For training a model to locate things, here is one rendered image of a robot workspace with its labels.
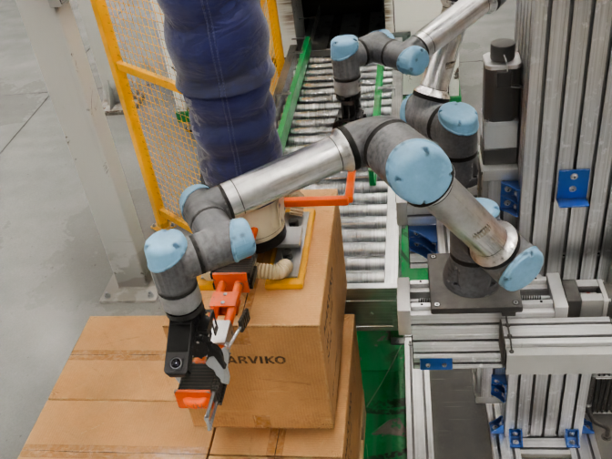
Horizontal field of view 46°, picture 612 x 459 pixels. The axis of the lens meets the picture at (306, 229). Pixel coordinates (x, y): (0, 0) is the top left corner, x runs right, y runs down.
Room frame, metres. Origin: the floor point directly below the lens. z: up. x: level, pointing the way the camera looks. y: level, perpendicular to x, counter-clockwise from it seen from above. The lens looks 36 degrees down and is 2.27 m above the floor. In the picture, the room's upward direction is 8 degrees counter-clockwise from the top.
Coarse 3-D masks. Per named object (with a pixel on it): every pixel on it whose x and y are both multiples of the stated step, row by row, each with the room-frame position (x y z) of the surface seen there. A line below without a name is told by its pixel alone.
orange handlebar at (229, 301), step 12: (348, 180) 1.67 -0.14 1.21; (348, 192) 1.61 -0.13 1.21; (288, 204) 1.61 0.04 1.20; (300, 204) 1.60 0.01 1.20; (312, 204) 1.60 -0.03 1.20; (324, 204) 1.59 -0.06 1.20; (336, 204) 1.59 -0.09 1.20; (348, 204) 1.58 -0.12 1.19; (252, 228) 1.51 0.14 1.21; (240, 288) 1.29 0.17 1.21; (216, 300) 1.24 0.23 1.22; (228, 300) 1.24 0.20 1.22; (240, 300) 1.26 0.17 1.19; (216, 312) 1.21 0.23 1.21; (228, 312) 1.20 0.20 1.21; (204, 360) 1.08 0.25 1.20; (192, 408) 0.95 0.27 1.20
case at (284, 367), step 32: (320, 192) 1.84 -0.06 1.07; (320, 224) 1.68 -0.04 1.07; (320, 256) 1.53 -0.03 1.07; (256, 288) 1.44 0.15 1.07; (320, 288) 1.40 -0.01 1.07; (256, 320) 1.32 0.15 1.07; (288, 320) 1.30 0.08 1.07; (320, 320) 1.29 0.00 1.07; (256, 352) 1.30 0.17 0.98; (288, 352) 1.28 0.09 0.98; (320, 352) 1.27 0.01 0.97; (256, 384) 1.30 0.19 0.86; (288, 384) 1.29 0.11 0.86; (320, 384) 1.27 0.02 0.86; (192, 416) 1.35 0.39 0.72; (224, 416) 1.33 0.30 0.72; (256, 416) 1.31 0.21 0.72; (288, 416) 1.29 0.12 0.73; (320, 416) 1.27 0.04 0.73
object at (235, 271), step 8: (232, 264) 1.36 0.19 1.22; (240, 264) 1.36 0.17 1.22; (248, 264) 1.35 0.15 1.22; (216, 272) 1.33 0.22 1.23; (224, 272) 1.32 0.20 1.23; (232, 272) 1.32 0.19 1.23; (240, 272) 1.31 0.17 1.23; (248, 272) 1.31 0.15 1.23; (256, 272) 1.36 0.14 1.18; (216, 280) 1.32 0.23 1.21; (224, 280) 1.32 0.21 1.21; (232, 280) 1.31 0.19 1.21; (248, 280) 1.31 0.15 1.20; (216, 288) 1.32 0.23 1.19; (232, 288) 1.31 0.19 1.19; (248, 288) 1.31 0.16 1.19
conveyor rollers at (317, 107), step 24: (312, 72) 3.97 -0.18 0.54; (384, 72) 3.80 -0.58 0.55; (312, 96) 3.63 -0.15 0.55; (384, 96) 3.52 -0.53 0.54; (312, 120) 3.34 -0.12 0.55; (288, 144) 3.17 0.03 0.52; (360, 168) 2.83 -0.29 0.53; (360, 192) 2.66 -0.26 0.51; (384, 192) 2.57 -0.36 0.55; (360, 216) 2.48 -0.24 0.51; (384, 216) 2.41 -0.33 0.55; (360, 240) 2.30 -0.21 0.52; (384, 240) 2.28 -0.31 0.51; (360, 264) 2.12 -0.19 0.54; (384, 264) 2.11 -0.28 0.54
